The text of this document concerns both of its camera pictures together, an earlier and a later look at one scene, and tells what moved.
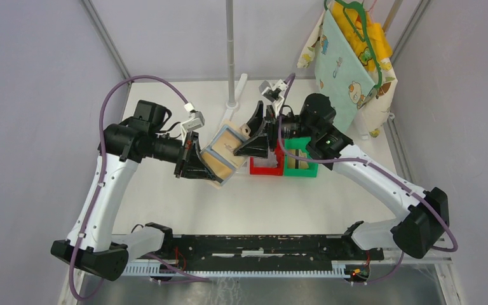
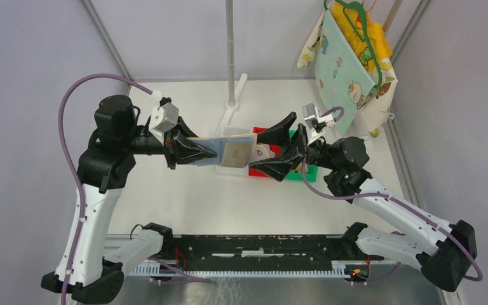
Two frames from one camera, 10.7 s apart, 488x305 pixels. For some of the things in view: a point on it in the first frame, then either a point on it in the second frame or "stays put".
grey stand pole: [230, 56] stays put
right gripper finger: [256, 147] → [279, 168]
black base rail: [264, 248] stays put
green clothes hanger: [365, 40] stays put
